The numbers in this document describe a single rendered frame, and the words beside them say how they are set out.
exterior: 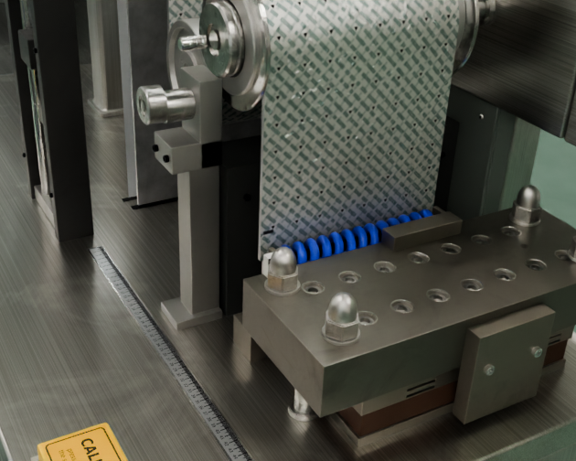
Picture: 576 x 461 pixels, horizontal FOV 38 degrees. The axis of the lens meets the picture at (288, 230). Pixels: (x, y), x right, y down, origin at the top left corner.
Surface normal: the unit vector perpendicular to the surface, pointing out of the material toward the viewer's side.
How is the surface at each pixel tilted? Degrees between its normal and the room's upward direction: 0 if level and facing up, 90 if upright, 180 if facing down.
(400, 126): 90
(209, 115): 90
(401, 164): 90
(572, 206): 0
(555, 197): 0
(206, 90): 90
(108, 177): 0
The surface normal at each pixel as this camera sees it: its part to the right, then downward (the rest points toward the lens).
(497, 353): 0.49, 0.45
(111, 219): 0.04, -0.87
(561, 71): -0.87, 0.21
